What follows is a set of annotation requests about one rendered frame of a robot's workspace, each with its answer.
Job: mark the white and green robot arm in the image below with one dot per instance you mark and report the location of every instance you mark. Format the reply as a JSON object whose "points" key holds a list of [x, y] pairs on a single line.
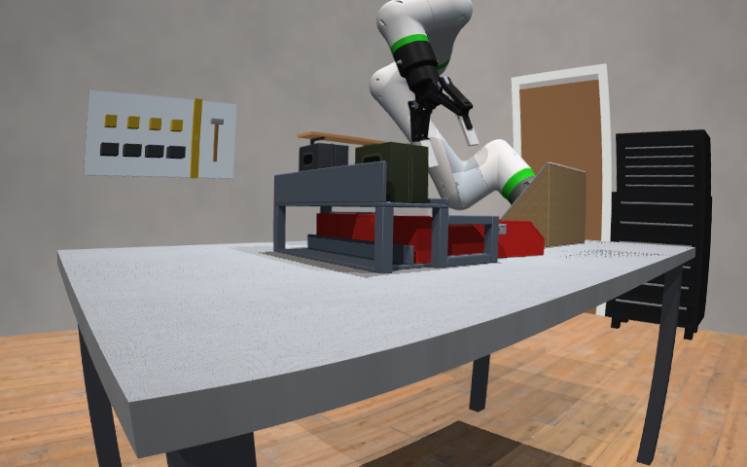
{"points": [[406, 25]]}

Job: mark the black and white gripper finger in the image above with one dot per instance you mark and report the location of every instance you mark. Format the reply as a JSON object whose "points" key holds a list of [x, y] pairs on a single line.
{"points": [[421, 126], [462, 110]]}

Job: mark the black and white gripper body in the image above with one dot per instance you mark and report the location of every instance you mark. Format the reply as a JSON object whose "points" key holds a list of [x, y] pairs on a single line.
{"points": [[425, 78]]}

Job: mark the dark grey metal shelf rack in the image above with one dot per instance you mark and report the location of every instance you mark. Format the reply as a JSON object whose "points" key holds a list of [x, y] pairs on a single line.
{"points": [[364, 185]]}

